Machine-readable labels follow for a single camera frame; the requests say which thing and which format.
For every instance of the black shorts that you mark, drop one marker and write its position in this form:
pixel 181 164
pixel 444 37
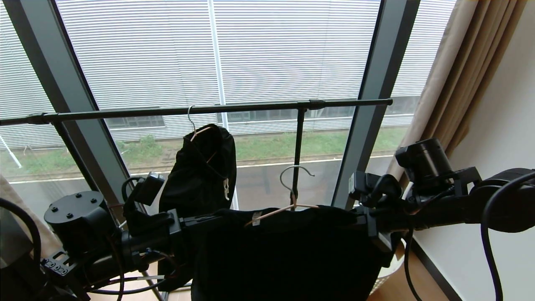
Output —
pixel 200 175

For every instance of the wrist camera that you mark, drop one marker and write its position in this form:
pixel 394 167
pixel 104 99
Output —
pixel 363 184
pixel 146 188

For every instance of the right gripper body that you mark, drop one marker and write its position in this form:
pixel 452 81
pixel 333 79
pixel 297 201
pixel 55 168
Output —
pixel 384 225

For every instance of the black clothes rack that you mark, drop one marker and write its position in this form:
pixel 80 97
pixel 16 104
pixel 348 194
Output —
pixel 125 113

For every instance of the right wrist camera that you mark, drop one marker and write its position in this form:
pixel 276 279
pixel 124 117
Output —
pixel 363 184

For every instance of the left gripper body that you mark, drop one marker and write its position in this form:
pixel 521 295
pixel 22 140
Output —
pixel 154 242

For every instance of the white laundry basket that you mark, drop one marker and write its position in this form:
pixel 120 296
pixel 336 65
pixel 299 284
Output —
pixel 386 276

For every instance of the black garment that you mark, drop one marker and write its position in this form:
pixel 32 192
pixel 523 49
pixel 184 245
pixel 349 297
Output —
pixel 292 259

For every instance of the window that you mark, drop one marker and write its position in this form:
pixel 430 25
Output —
pixel 292 50

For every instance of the pink clothes hanger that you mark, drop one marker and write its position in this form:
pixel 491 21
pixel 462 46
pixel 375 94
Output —
pixel 191 121
pixel 288 207

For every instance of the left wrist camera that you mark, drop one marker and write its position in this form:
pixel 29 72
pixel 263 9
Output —
pixel 146 188

